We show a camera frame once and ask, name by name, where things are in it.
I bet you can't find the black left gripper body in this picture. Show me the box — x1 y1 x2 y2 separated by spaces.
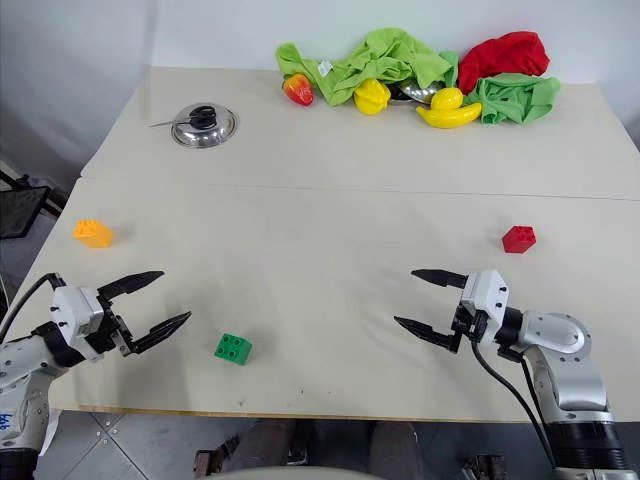
85 295 136 358

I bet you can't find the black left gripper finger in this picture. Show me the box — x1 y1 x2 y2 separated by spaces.
96 270 166 308
130 310 193 356

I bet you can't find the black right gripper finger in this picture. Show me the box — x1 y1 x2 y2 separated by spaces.
410 268 471 291
392 315 463 355

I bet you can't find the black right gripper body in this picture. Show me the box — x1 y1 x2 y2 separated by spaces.
451 303 490 346

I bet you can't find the orange toy brick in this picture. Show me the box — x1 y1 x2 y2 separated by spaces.
72 219 116 250

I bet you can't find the green toy brick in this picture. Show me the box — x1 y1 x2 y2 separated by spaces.
213 332 254 367

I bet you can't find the red toy brick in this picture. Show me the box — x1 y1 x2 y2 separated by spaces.
501 224 538 255

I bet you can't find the black metal stand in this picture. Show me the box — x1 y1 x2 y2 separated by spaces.
0 168 67 242

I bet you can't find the brown metal foot piece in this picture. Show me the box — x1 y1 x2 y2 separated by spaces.
193 433 242 479

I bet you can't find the yellow toy banana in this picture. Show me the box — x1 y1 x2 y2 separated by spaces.
415 101 484 130

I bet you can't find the steel pot lid black knob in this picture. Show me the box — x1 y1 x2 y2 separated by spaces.
170 101 241 149

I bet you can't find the yellow toy lemon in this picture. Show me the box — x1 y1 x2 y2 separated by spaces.
430 86 466 112

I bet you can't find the steel bowl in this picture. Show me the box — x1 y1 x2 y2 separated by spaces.
393 81 437 106

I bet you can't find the small crumpled green cloth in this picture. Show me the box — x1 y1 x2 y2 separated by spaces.
473 72 563 127

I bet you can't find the yellow toy bell pepper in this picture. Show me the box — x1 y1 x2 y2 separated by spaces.
353 77 393 117

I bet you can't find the large crumpled green cloth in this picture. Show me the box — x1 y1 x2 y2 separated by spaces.
275 27 460 108

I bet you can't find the crumpled red cloth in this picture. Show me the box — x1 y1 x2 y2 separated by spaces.
456 30 551 96

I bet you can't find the red toy strawberry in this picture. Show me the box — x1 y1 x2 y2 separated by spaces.
282 72 316 107

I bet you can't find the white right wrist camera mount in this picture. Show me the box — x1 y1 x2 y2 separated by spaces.
459 269 512 334

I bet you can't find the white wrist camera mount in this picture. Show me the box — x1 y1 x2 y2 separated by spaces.
49 285 106 362
459 269 512 334

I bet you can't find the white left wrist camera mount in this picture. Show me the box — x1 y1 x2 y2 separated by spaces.
49 285 106 362

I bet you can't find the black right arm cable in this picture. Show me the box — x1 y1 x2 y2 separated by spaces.
469 324 558 469

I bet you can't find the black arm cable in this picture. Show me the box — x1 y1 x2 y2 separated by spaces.
0 272 67 342
469 324 558 469

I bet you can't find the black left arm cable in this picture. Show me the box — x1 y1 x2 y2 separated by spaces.
0 272 67 342

